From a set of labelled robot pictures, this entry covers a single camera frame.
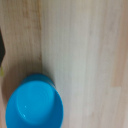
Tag blue plastic bowl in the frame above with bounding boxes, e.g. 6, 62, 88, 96
4, 73, 65, 128

